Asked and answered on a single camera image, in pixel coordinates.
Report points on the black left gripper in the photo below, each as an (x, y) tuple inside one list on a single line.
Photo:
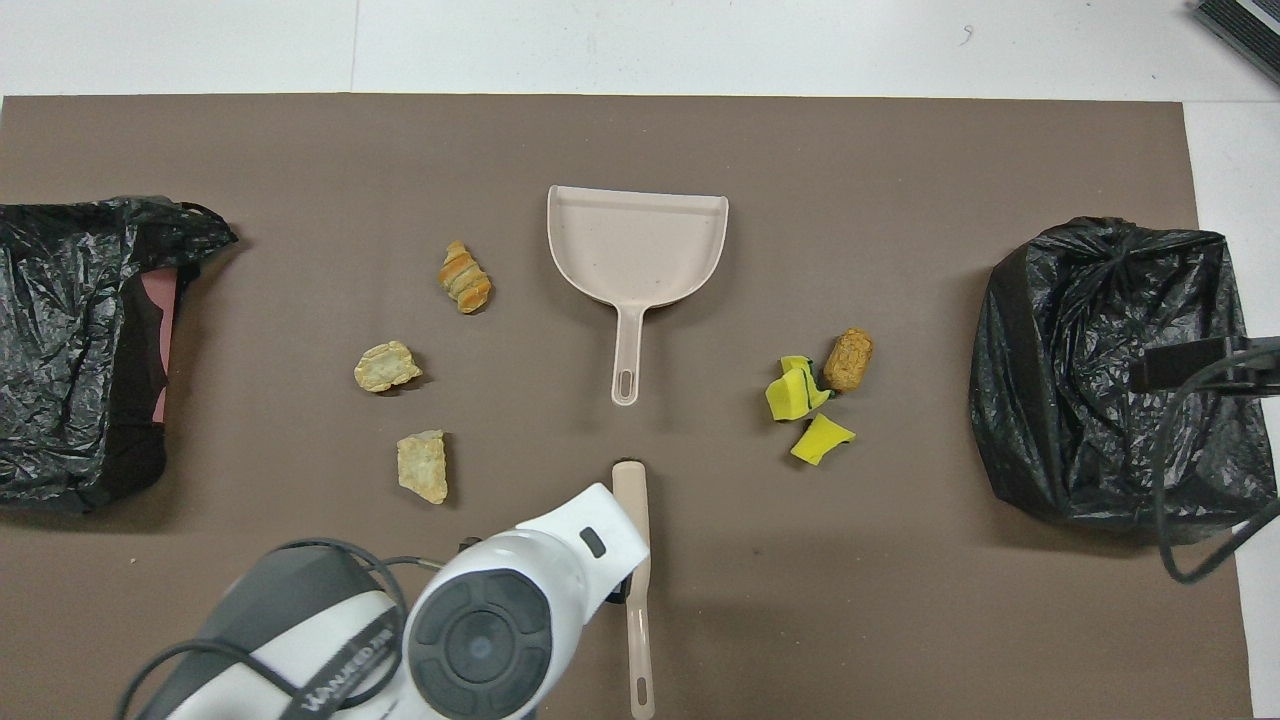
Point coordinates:
[(620, 588)]

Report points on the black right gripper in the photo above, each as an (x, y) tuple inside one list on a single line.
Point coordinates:
[(1260, 362)]

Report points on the beige hand brush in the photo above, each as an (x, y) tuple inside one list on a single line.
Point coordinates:
[(630, 478)]

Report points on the pale bread chunk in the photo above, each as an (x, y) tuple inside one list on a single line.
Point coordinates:
[(387, 367), (423, 468)]

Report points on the brown corn-shaped nugget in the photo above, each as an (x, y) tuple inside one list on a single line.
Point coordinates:
[(848, 360)]

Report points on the beige plastic dustpan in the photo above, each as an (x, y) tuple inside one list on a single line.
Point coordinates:
[(635, 245)]

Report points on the orange striped croissant toy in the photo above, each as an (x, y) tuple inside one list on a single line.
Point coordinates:
[(465, 280)]

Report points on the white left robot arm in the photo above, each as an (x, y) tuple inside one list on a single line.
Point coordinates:
[(480, 640)]

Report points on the black trash bag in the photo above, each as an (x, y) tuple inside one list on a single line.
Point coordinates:
[(60, 330), (1060, 400)]

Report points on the pink bin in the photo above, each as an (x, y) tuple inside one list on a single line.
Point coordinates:
[(160, 320)]

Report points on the dark striped grey object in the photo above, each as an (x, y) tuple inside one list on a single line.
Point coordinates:
[(1245, 25)]

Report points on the brown table mat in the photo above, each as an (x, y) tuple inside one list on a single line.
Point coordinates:
[(600, 130)]

